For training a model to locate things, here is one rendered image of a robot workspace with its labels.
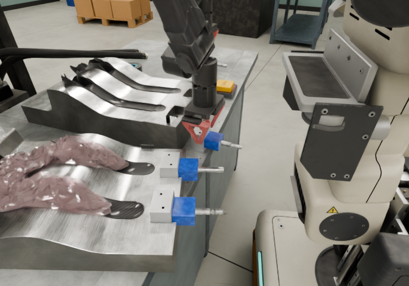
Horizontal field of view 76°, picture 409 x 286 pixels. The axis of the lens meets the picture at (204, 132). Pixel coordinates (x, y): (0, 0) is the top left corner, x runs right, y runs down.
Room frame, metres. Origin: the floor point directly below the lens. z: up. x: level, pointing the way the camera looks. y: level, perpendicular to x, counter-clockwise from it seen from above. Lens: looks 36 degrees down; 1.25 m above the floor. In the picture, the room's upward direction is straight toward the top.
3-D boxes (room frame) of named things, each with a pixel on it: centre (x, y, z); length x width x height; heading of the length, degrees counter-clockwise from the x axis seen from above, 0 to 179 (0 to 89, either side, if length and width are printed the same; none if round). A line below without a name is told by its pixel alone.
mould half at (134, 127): (0.72, 0.26, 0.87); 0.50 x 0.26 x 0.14; 72
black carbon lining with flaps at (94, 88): (0.71, 0.25, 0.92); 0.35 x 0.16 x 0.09; 72
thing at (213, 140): (0.55, -0.03, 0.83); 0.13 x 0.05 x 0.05; 67
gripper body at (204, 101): (0.56, 0.00, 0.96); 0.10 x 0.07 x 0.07; 157
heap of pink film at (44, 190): (0.36, 0.29, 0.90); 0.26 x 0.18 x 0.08; 89
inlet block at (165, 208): (0.30, 0.03, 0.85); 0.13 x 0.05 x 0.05; 89
